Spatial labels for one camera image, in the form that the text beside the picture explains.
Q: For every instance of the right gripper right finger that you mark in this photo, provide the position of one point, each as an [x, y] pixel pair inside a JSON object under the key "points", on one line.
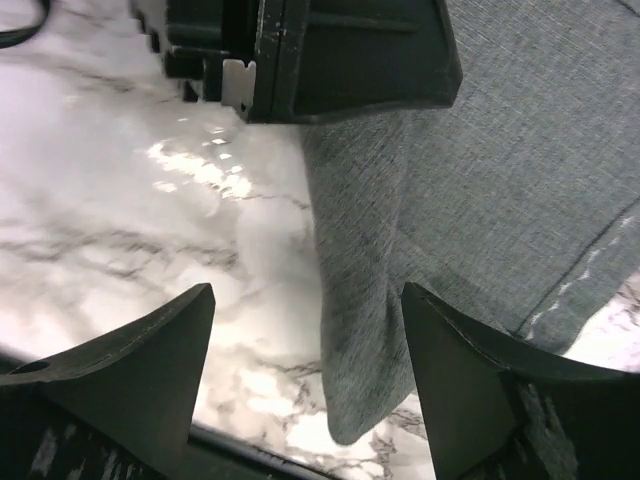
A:
{"points": [[497, 408]]}

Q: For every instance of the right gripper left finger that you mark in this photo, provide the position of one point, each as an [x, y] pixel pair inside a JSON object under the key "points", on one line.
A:
{"points": [[116, 407]]}

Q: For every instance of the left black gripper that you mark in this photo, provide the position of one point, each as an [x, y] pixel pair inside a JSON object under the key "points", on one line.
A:
{"points": [[207, 47]]}

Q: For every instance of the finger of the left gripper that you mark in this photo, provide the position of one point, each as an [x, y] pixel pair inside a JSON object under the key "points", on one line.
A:
{"points": [[321, 61]]}

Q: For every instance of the grey cloth napkin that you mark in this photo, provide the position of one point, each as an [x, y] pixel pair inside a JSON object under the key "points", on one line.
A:
{"points": [[519, 206]]}

